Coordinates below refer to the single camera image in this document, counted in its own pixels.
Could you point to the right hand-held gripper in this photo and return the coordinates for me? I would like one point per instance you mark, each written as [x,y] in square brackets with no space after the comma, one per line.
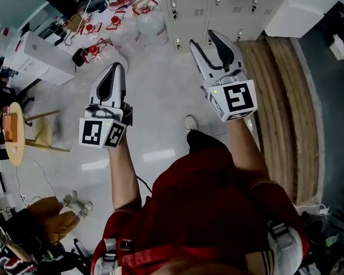
[238,96]

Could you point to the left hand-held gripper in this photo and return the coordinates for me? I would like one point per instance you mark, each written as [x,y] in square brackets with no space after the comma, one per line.
[90,132]

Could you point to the person's left forearm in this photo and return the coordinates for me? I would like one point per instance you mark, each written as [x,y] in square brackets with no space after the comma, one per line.
[123,176]

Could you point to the small black rounded device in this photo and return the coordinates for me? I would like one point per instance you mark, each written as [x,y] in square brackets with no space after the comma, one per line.
[79,57]

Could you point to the person's right white shoe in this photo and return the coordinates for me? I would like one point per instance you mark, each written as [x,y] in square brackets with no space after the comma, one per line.
[191,123]

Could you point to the brown cardboard box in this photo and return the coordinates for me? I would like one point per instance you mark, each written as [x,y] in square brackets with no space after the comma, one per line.
[74,23]

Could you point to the pale wooden stool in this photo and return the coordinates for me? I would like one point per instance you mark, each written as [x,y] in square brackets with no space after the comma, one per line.
[43,130]

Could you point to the large white carton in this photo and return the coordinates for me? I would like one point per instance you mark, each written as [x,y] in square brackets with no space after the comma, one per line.
[37,56]

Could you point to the black cylindrical flask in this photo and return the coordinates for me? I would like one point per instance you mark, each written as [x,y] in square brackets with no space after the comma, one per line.
[57,29]

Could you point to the person's black trousers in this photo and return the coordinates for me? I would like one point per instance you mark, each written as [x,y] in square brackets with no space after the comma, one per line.
[203,142]

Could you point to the brown wooden slat panel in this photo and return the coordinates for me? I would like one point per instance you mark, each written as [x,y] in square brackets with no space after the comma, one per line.
[283,110]

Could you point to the white rectangular box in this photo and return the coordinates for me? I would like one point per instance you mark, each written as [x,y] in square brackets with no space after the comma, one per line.
[304,7]

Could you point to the orange box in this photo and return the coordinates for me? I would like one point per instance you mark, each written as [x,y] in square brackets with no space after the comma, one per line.
[10,127]

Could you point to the round wooden side table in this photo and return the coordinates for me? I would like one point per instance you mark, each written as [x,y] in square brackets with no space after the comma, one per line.
[17,150]

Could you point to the white tissue packet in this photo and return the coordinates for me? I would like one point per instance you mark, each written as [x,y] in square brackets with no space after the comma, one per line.
[338,47]

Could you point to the person's red shirt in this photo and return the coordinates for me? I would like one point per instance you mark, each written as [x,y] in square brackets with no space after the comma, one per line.
[203,211]

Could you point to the white shelf unit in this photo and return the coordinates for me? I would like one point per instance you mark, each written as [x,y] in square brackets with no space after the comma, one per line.
[3,202]

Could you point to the white power adapter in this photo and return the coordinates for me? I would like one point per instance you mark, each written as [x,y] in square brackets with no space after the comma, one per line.
[322,211]

